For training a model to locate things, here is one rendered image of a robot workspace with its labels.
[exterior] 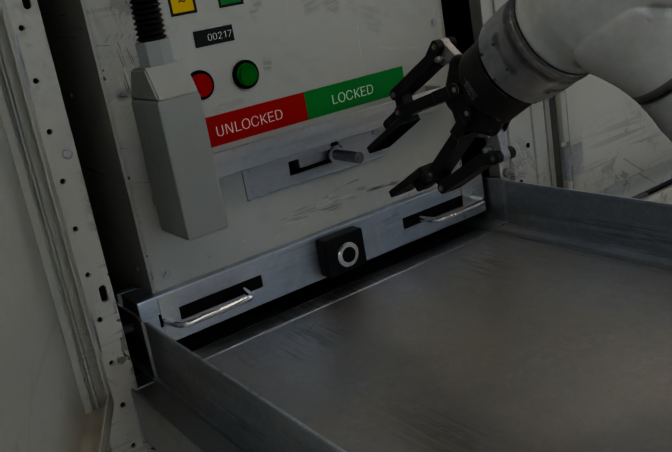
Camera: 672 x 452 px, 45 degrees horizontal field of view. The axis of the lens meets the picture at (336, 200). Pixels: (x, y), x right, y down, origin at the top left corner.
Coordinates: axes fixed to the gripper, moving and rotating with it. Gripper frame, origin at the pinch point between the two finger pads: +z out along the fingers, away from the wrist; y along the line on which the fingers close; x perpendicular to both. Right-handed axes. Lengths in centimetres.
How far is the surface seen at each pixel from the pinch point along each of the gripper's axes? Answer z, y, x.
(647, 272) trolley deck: -2.4, 22.9, 22.6
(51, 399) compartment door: 8.0, 8.6, -40.8
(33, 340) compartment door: 4.9, 3.7, -40.9
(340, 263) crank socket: 18.9, 5.9, -1.6
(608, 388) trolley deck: -12.6, 28.9, -1.0
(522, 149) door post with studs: 15.2, 1.0, 32.3
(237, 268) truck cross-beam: 19.5, 1.7, -14.3
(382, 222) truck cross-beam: 20.0, 2.8, 7.8
